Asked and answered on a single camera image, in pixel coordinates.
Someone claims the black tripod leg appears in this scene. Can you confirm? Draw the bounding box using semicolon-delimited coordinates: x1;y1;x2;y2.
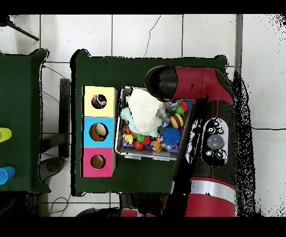
0;18;40;41

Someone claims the colourful knotted cloth toy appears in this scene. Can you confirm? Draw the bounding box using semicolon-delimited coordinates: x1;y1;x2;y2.
92;94;107;109

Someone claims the wooden box with three holes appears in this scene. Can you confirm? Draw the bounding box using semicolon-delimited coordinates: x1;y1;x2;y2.
81;86;118;178

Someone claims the yellow duck plush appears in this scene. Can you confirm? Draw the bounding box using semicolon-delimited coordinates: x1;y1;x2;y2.
122;132;136;145

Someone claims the yellow-green cup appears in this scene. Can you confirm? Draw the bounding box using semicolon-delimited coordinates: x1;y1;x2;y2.
0;127;13;143

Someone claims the colourful spiky caterpillar toy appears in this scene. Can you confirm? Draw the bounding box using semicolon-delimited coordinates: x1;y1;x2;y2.
136;133;151;145

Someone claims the silver toy robot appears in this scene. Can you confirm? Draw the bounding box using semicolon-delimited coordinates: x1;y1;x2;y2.
156;106;168;121

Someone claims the light blue cloth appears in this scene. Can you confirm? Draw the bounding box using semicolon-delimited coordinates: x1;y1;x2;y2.
120;107;159;138

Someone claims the blue cup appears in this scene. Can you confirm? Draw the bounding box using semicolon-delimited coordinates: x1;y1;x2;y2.
0;165;16;186

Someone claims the grey round floor base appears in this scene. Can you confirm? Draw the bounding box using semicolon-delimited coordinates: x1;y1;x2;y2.
40;156;66;182

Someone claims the large blue spiky ball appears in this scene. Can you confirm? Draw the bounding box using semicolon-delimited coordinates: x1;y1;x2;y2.
161;126;182;146

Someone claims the dark green side table cloth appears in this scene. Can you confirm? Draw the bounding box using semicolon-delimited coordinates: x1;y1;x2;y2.
0;49;51;193

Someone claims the shallow silver mesh bin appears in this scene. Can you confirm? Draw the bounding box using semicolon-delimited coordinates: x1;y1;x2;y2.
115;86;195;162

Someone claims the cream yellow cloth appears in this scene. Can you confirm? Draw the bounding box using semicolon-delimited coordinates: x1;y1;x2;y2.
125;88;165;133

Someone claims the brown teddy plush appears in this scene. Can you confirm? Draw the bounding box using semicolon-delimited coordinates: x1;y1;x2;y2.
150;140;163;153

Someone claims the black cable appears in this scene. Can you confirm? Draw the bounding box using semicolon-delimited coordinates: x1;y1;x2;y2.
251;126;286;131

